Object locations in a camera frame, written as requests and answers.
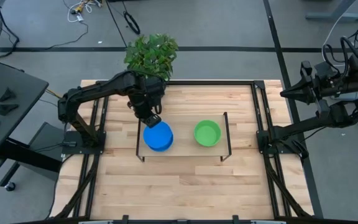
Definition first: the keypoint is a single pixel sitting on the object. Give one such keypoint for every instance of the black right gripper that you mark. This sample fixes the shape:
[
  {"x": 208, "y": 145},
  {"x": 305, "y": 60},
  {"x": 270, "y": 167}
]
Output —
[{"x": 325, "y": 87}]

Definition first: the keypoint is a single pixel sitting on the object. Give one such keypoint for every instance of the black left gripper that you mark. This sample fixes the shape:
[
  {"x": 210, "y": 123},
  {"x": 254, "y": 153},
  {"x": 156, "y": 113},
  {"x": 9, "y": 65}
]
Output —
[{"x": 144, "y": 110}]

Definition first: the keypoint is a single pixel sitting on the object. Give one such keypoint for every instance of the green mini bowl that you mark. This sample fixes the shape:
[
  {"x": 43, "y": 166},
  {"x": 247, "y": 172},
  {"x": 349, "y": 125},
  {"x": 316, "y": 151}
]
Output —
[
  {"x": 207, "y": 133},
  {"x": 208, "y": 145}
]

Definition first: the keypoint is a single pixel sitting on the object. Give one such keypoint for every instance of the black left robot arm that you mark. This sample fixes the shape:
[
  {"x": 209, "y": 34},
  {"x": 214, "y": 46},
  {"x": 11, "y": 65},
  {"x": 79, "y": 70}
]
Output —
[{"x": 104, "y": 88}]

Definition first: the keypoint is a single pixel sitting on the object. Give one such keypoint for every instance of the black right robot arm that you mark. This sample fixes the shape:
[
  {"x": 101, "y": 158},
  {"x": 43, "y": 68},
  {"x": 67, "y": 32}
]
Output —
[{"x": 306, "y": 123}]

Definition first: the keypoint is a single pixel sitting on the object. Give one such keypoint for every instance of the grey desk foot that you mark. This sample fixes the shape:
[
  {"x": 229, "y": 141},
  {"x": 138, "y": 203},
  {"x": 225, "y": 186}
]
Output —
[
  {"x": 334, "y": 16},
  {"x": 346, "y": 97}
]

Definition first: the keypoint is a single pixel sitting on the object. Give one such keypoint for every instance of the wooden shelf with black legs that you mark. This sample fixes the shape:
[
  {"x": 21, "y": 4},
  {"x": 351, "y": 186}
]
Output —
[{"x": 183, "y": 137}]

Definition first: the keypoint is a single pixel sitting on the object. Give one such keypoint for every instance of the green plant in black pot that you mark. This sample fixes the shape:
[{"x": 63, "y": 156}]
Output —
[{"x": 151, "y": 53}]

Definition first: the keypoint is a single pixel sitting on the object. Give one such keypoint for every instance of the black desk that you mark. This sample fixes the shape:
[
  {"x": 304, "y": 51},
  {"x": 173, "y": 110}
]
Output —
[{"x": 26, "y": 84}]

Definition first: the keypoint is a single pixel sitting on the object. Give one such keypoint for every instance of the black triangular stand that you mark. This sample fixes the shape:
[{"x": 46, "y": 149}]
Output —
[{"x": 8, "y": 96}]

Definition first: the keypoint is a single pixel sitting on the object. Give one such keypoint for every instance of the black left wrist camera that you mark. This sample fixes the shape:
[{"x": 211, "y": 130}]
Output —
[{"x": 153, "y": 121}]

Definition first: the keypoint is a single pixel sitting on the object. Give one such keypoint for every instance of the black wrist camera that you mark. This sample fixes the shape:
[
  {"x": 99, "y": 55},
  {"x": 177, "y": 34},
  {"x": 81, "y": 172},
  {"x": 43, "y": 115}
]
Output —
[
  {"x": 153, "y": 121},
  {"x": 324, "y": 70}
]

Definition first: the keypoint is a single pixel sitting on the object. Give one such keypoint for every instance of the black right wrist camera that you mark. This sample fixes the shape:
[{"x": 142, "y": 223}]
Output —
[{"x": 324, "y": 70}]

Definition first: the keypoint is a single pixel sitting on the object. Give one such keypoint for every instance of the black metal table frame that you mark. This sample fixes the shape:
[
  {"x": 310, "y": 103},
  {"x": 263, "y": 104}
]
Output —
[{"x": 213, "y": 82}]

